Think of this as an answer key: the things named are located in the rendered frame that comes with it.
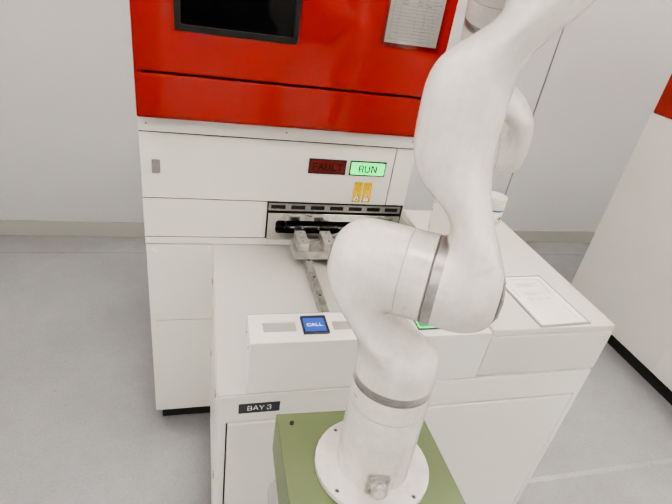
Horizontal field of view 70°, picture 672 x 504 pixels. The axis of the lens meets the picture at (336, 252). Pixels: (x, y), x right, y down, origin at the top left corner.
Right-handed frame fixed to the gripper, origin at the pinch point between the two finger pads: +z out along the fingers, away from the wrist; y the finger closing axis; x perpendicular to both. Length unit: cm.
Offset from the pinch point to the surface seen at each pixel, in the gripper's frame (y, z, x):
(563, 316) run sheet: -2.6, 14.5, 36.7
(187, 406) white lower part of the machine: -78, 88, -55
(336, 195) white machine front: -59, -1, -8
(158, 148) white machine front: -57, -13, -61
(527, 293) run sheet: -12.1, 12.5, 32.6
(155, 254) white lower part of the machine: -64, 21, -63
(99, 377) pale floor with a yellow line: -107, 91, -91
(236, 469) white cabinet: -7, 55, -41
